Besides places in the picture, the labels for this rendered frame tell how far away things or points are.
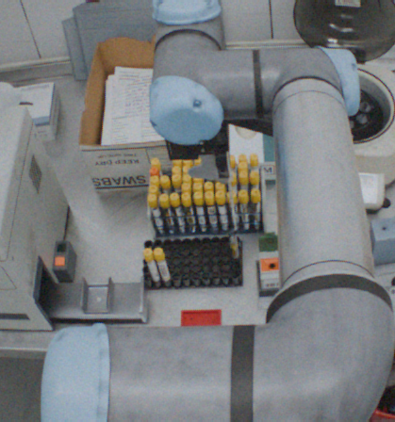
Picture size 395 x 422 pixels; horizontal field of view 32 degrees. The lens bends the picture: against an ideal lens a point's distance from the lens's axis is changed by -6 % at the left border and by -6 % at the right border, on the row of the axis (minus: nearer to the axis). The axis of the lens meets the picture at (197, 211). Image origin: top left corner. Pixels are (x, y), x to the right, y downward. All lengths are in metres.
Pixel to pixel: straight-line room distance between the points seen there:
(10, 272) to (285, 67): 0.56
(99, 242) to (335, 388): 0.95
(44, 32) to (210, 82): 0.88
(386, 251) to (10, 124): 0.66
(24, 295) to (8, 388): 1.13
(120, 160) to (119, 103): 0.18
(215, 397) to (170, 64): 0.41
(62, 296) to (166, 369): 0.83
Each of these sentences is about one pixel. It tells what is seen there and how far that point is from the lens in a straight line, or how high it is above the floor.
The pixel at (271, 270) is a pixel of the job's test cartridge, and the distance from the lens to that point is 1.18.
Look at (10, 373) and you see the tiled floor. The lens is 2.27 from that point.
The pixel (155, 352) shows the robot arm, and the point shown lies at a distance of 0.44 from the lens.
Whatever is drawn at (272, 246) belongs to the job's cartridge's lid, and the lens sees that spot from 1.19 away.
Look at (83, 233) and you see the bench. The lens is 1.36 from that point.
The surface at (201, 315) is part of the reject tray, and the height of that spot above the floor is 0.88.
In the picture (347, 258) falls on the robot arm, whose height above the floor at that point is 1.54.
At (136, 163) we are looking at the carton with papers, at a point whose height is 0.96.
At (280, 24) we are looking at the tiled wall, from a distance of 1.52.
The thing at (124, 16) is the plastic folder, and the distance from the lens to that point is 1.49.
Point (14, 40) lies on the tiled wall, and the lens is 1.60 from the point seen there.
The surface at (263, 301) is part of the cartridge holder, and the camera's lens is 1.22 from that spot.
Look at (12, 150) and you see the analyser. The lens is 1.12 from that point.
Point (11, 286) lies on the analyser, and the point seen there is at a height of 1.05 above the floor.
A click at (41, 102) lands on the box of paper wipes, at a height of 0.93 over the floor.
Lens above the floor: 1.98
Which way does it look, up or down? 56 degrees down
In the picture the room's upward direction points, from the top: 11 degrees counter-clockwise
